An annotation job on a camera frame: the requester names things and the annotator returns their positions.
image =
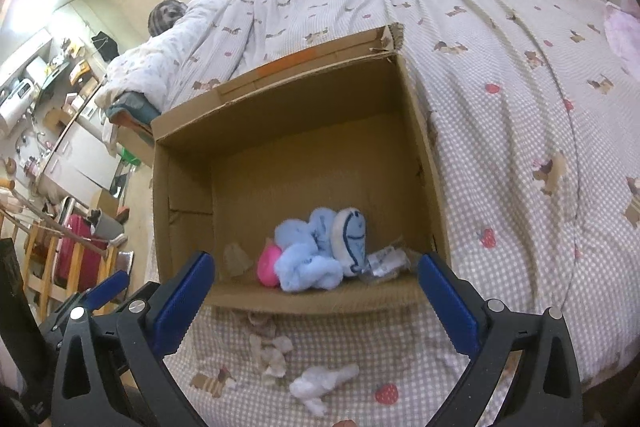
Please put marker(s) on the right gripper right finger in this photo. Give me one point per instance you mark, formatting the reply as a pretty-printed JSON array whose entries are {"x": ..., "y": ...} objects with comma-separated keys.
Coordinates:
[{"x": 545, "y": 389}]

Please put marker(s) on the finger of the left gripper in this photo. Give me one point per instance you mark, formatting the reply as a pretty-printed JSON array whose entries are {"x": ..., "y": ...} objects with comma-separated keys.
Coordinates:
[{"x": 92, "y": 299}]

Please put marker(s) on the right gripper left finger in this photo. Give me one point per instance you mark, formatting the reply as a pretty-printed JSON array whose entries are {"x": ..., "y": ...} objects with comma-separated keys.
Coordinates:
[{"x": 110, "y": 369}]

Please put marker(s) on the pink round toy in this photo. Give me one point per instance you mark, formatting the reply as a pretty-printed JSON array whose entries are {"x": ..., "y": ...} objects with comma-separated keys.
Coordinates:
[{"x": 265, "y": 272}]

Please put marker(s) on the light blue plush toy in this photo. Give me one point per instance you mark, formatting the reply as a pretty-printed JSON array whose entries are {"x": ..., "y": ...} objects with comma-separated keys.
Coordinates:
[{"x": 307, "y": 260}]

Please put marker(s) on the clear plastic packet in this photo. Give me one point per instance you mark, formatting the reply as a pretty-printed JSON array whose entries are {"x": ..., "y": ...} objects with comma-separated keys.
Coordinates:
[{"x": 385, "y": 265}]

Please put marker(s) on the white blue-striped sock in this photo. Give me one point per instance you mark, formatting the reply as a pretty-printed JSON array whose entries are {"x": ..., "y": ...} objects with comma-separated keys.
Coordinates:
[{"x": 348, "y": 240}]

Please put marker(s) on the wooden chair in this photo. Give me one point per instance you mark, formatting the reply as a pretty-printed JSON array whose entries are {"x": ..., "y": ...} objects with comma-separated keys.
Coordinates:
[{"x": 58, "y": 247}]

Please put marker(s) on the white cabinet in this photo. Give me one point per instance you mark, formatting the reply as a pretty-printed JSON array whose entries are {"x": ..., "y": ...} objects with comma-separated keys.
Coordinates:
[{"x": 78, "y": 164}]

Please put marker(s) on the beige crochet doily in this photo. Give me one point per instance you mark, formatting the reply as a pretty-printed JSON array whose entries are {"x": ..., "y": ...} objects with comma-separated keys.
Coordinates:
[{"x": 268, "y": 349}]

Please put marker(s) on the brown cardboard box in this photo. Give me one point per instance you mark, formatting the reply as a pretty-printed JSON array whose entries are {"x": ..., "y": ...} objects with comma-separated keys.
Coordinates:
[{"x": 337, "y": 125}]

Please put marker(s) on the checkered dog-print bed cover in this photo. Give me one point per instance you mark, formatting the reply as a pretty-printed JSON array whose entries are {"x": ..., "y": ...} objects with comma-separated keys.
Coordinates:
[{"x": 533, "y": 124}]

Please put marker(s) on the grey striped cloth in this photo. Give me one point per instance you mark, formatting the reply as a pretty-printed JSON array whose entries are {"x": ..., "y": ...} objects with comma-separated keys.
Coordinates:
[{"x": 164, "y": 16}]

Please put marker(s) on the pink cloth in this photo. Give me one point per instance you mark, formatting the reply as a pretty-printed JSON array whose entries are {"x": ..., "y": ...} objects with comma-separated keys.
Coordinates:
[{"x": 622, "y": 30}]

